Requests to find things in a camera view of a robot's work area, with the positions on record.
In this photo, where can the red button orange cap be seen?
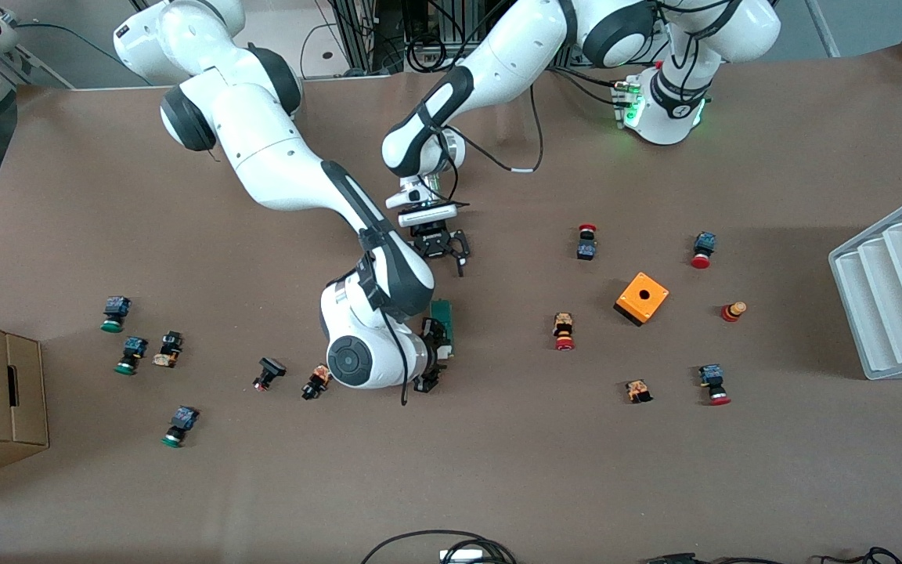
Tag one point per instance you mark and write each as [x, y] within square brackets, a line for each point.
[734, 311]

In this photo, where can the orange black contact block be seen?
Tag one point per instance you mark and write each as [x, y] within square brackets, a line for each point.
[638, 390]

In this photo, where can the black aluminium equipment rack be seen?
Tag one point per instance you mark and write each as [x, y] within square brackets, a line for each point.
[365, 31]

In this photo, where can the red button black block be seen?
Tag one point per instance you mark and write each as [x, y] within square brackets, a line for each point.
[586, 243]

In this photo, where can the red emergency stop orange block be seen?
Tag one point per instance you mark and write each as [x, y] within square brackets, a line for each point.
[564, 330]

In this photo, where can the orange push button enclosure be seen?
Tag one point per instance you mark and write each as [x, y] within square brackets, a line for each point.
[642, 298]

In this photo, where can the green push button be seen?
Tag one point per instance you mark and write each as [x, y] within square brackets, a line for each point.
[131, 354]
[115, 312]
[179, 425]

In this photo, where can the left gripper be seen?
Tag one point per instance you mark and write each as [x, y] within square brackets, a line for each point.
[435, 242]

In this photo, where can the black square push button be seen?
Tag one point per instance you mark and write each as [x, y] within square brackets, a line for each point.
[268, 371]

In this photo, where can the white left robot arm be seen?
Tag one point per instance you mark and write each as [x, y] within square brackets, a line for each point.
[498, 55]

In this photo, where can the red button blue block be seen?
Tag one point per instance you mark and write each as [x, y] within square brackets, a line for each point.
[703, 249]
[714, 384]

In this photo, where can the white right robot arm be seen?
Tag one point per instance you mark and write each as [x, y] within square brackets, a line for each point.
[263, 157]

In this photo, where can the white ribbed tray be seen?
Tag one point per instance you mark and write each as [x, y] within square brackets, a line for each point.
[889, 298]

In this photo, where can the black orange switch unit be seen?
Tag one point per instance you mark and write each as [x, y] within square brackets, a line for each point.
[168, 349]

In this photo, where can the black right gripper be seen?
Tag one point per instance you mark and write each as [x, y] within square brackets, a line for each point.
[434, 347]

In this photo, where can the green circuit board module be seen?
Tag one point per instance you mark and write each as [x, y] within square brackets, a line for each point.
[443, 308]

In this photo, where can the white plug connector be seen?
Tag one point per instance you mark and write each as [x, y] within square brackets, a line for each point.
[463, 555]

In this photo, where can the black orange selector switch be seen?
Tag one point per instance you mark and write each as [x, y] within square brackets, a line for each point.
[314, 384]

